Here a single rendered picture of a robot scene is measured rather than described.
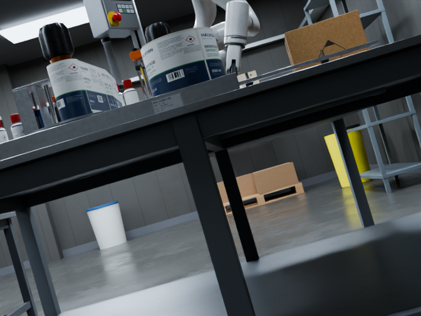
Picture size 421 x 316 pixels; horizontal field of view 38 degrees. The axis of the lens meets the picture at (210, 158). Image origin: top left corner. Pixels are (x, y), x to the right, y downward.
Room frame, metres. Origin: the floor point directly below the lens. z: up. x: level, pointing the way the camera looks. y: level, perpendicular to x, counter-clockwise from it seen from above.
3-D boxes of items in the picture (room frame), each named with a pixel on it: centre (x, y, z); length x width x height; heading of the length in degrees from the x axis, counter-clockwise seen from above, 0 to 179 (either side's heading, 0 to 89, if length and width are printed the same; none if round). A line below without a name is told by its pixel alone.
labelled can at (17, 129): (2.29, 0.67, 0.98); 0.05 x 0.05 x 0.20
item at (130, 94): (2.26, 0.22, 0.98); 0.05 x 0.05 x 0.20
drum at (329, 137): (7.87, -1.74, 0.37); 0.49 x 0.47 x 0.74; 91
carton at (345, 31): (2.52, -0.59, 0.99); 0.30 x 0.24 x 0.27; 83
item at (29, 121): (2.19, 0.54, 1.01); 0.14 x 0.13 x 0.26; 86
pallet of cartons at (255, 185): (9.38, -0.55, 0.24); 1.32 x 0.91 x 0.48; 91
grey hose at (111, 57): (2.36, 0.26, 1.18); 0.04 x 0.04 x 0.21
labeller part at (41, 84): (2.18, 0.54, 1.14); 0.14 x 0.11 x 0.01; 86
